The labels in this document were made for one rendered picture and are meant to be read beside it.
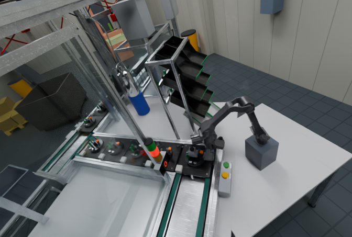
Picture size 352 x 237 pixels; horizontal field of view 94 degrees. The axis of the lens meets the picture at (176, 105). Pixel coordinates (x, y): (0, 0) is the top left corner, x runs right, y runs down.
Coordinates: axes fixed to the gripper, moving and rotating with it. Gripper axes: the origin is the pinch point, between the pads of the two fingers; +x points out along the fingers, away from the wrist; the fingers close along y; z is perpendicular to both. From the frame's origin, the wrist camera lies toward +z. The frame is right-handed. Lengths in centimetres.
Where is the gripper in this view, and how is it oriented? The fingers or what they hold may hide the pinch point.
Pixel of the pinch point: (211, 150)
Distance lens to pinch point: 113.2
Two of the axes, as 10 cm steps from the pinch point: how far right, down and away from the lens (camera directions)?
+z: 9.2, -0.1, -4.0
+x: 2.8, 7.4, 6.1
